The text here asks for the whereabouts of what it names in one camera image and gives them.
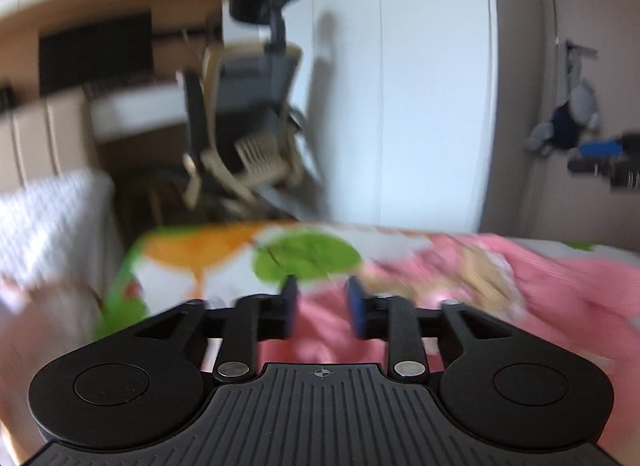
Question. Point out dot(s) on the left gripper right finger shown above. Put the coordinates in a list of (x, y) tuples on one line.
[(393, 320)]

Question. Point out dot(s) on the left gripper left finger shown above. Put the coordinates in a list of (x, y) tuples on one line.
[(254, 319)]

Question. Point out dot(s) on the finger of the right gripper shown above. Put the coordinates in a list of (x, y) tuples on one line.
[(621, 174), (626, 145)]

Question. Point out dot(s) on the pink knit garment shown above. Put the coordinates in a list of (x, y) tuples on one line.
[(583, 298)]

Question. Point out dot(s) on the colourful printed bed sheet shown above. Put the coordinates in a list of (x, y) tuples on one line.
[(213, 263)]

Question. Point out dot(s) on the grey plush toy hanging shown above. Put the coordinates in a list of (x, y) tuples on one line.
[(562, 132)]

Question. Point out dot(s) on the beige mesh office chair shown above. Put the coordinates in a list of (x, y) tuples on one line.
[(242, 132)]

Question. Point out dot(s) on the white wardrobe door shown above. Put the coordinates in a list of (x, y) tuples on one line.
[(399, 104)]

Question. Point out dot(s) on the black keyboard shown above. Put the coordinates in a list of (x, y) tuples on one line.
[(106, 86)]

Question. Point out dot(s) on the black computer monitor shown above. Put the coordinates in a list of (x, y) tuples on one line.
[(111, 48)]

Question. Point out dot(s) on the wooden desk with shelf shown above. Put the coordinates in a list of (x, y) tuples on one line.
[(43, 136)]

